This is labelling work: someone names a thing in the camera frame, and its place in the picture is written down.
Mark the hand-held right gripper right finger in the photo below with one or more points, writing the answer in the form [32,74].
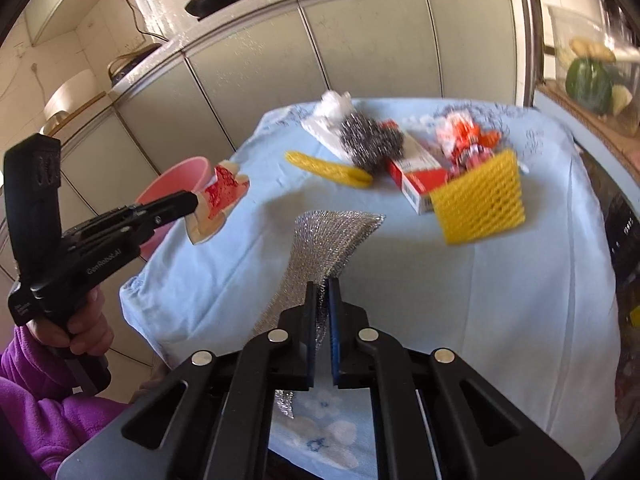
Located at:
[334,340]

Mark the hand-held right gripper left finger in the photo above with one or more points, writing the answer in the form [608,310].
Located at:
[310,340]

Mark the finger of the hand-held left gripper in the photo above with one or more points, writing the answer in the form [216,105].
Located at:
[175,206]

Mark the pink plastic bucket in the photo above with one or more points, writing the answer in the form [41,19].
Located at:
[170,175]

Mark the red white wrapper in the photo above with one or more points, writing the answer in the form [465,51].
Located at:
[220,195]

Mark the silver mesh scouring cloth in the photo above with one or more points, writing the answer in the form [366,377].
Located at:
[325,240]

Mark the large yellow foam net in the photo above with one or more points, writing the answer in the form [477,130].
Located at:
[480,200]

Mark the steel wool scourer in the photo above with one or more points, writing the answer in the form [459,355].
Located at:
[367,140]

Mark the red shiny snack wrapper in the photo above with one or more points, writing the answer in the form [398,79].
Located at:
[462,142]

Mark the person's left forearm purple sleeve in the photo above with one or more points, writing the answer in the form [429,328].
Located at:
[30,400]

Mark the person's left hand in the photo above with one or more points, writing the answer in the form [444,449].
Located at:
[92,330]

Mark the white rice cooker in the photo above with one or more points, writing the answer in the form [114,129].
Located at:
[67,97]

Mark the light blue floral tablecloth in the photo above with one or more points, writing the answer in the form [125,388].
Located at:
[450,310]

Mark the metal pot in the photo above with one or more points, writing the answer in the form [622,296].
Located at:
[130,62]

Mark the white plastic bag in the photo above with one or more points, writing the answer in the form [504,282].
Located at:
[327,115]

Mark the red white cardboard box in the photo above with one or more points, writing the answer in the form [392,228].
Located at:
[417,172]

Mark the wooden side shelf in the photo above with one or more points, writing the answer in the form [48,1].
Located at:
[590,130]

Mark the green pumpkin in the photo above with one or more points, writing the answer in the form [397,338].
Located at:
[590,85]

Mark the pale ginger root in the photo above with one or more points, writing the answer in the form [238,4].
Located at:
[592,49]

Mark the metal door frame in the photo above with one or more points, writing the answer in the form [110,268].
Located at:
[530,35]

